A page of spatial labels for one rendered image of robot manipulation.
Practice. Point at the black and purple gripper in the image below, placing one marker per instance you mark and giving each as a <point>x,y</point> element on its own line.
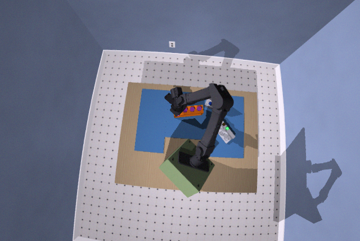
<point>178,112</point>

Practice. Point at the blue flat mat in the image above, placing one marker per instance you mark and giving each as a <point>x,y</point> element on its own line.
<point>156,121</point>

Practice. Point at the white control panel with green and blue buttons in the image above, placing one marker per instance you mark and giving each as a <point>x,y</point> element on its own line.
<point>208,103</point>

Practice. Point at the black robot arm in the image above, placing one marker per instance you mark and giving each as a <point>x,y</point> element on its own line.
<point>221,105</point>

